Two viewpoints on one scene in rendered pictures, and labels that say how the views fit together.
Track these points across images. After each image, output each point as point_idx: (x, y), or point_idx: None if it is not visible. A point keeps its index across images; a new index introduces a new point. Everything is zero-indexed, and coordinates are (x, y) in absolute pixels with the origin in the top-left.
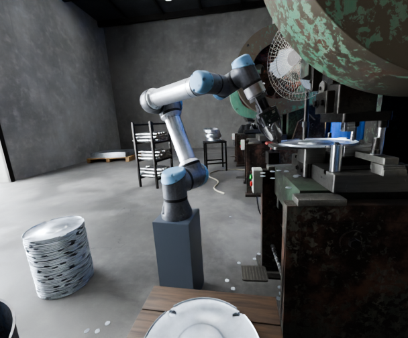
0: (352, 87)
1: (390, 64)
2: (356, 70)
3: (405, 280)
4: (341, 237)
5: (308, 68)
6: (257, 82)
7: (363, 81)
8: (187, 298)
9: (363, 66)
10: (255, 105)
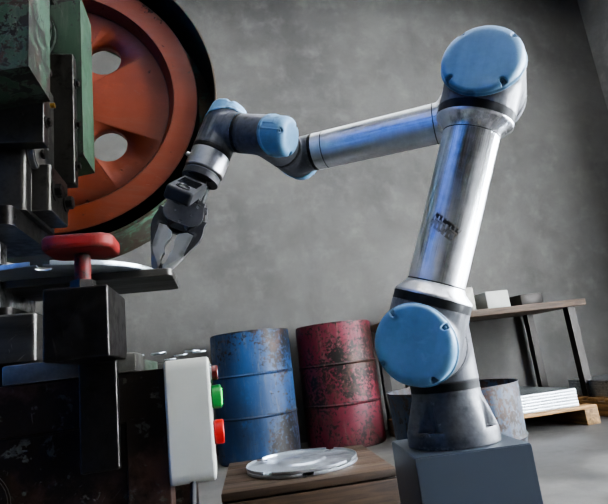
0: (119, 232)
1: (144, 243)
2: (145, 233)
3: None
4: None
5: (49, 86)
6: (197, 142)
7: (128, 237)
8: (338, 472)
9: (147, 235)
10: (205, 186)
